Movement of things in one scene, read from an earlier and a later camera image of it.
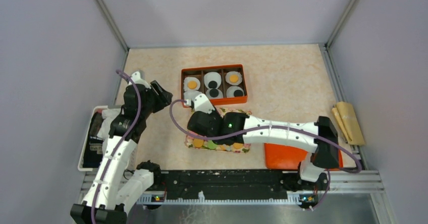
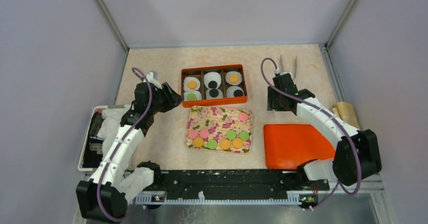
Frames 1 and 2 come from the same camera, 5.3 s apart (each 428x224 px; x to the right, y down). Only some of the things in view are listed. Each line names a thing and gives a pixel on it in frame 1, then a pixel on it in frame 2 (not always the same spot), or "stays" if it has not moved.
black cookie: (212, 84) stays
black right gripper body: (213, 113) -> (274, 102)
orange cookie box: (223, 85) stays
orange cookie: (233, 78) stays
